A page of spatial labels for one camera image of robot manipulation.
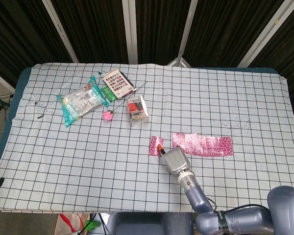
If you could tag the dark pleated curtain panel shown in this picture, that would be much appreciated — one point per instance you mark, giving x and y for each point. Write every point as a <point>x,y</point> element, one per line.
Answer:
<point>95,29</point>
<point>291,49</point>
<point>159,29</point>
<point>19,36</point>
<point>223,31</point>

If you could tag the white frame post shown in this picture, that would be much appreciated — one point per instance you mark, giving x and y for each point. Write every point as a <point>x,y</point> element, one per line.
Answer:
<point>186,31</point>
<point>0,79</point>
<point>267,33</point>
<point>130,31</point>
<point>60,31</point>

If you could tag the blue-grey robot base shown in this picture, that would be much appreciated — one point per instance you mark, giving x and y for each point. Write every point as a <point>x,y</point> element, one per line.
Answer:
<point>149,225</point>

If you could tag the green flat packet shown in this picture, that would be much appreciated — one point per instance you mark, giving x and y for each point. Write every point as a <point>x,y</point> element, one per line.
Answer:
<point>109,93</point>

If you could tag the long pink glitter packet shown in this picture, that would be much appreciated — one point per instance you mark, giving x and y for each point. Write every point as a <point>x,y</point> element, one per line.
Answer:
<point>210,144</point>

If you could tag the pink paper rose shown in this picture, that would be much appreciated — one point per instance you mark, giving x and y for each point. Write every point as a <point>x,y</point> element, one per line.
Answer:
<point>107,115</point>

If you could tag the teal silver snack bag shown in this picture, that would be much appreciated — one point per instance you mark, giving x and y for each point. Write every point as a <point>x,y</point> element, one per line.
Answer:
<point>80,102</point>

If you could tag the small green object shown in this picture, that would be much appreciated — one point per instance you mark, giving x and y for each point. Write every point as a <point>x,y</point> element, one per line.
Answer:
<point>91,224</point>

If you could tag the clear box with red items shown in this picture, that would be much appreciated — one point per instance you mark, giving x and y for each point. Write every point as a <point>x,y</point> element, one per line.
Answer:
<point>137,110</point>

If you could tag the colour swatch chart card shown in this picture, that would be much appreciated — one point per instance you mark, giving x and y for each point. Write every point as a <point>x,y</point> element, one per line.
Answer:
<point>117,83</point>

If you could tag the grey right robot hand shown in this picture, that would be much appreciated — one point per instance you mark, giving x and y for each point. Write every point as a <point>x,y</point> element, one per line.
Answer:
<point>176,160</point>

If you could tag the red white bag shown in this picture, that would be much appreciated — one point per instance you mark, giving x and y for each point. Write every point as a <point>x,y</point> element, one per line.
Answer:
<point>68,224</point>

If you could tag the white black checked tablecloth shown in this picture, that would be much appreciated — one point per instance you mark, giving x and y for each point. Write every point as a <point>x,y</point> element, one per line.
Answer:
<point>88,159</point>

